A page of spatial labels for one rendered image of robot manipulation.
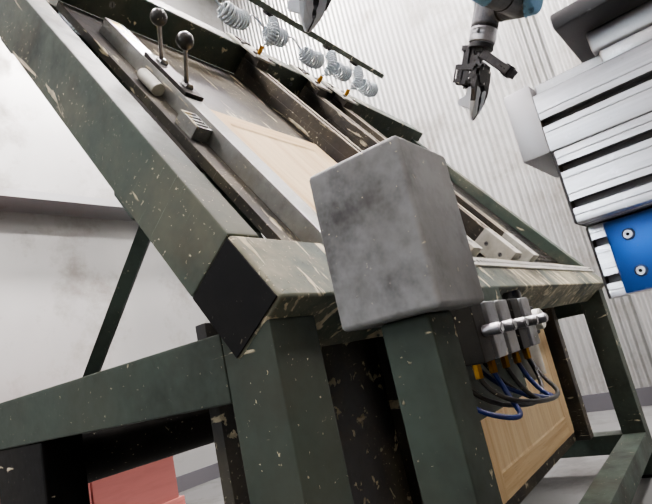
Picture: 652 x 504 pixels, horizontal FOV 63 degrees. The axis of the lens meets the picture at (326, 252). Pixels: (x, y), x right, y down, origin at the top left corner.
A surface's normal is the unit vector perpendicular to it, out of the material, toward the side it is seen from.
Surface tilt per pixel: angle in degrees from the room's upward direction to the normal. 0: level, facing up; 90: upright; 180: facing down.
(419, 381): 90
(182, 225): 90
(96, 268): 90
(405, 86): 90
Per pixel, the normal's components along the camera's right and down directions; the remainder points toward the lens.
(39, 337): 0.75, -0.29
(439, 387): -0.60, -0.04
